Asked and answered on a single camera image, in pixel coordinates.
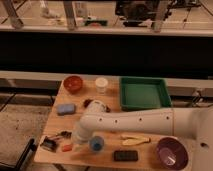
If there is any red pepper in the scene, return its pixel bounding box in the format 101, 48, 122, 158
61, 144, 73, 152

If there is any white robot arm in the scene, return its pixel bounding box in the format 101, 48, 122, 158
73, 100, 213, 171

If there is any white cup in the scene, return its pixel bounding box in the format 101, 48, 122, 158
95, 77, 108, 94

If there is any blue cup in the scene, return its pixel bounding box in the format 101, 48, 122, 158
89, 136, 104, 152

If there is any dark grape bunch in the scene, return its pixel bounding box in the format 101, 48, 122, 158
83, 99, 111, 113

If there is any green plastic tray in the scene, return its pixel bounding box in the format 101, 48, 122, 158
119, 76, 172, 111

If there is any blue sponge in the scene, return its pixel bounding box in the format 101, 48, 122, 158
56, 104, 76, 116

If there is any yellow banana peel toy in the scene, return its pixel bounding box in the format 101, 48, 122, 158
121, 134, 151, 146

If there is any black rectangular block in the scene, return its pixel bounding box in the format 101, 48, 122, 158
113, 150, 138, 161

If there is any purple bowl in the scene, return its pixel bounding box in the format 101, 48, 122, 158
156, 137, 189, 170

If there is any black handled brush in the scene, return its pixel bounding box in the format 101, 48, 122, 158
53, 131, 72, 139

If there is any black chair frame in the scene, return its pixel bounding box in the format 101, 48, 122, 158
0, 138, 37, 171

